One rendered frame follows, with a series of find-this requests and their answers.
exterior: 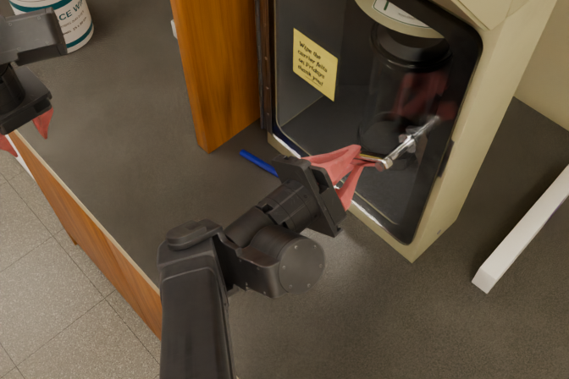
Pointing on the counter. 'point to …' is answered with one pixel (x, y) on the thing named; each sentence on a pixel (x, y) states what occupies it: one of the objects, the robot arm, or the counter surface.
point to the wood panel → (216, 40)
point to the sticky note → (314, 64)
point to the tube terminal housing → (483, 96)
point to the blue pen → (258, 162)
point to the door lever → (383, 162)
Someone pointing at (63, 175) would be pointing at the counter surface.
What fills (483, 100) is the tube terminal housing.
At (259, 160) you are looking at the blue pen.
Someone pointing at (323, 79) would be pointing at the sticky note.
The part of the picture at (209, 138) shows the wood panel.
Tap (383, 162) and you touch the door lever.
